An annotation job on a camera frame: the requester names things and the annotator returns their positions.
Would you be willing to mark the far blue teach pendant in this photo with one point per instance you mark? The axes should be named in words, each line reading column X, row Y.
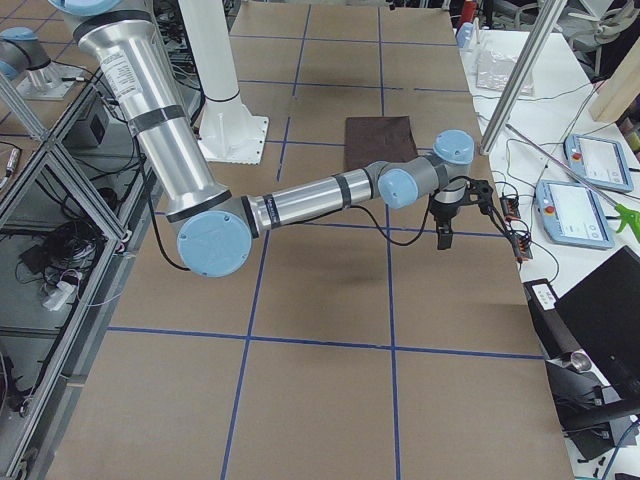
column 599, row 160

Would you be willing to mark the blue teach pendant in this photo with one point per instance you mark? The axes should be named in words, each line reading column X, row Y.
column 599, row 160
column 572, row 215

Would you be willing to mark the dark brown t-shirt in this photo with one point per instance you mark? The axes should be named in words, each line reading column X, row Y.
column 371, row 139

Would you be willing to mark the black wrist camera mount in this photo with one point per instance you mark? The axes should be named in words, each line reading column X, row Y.
column 480, row 194

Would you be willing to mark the near blue teach pendant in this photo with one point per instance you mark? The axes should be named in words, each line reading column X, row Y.
column 572, row 215

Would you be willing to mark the aluminium frame post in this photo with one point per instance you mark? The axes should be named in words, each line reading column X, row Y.
column 533, row 46

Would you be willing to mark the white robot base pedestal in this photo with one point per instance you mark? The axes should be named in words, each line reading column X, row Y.
column 228, row 132

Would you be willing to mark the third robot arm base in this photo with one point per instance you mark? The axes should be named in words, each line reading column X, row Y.
column 24, row 57

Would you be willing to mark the black monitor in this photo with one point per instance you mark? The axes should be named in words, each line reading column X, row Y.
column 602, row 314

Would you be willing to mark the green grabber tool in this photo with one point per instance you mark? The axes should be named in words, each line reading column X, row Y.
column 628, row 217

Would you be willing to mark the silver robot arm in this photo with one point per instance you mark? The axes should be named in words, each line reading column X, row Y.
column 267, row 149

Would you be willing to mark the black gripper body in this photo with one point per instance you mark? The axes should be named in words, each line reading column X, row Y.
column 442, row 211

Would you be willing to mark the aluminium frame cabinet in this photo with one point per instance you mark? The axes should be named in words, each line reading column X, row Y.
column 72, row 218

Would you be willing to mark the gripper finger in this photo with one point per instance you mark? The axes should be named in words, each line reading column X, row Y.
column 444, row 235

